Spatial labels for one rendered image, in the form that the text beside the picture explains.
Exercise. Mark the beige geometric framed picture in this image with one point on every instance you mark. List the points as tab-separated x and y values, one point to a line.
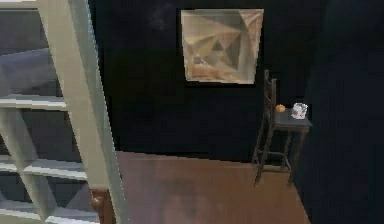
221	45

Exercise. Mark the dark wooden chair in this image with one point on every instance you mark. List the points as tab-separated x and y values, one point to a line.
271	133

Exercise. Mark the orange round fruit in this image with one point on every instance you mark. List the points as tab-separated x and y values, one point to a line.
280	108

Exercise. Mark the white shelf unit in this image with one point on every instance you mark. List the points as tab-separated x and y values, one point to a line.
83	100

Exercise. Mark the brown wooden post knob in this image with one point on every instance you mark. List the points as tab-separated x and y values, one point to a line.
101	205

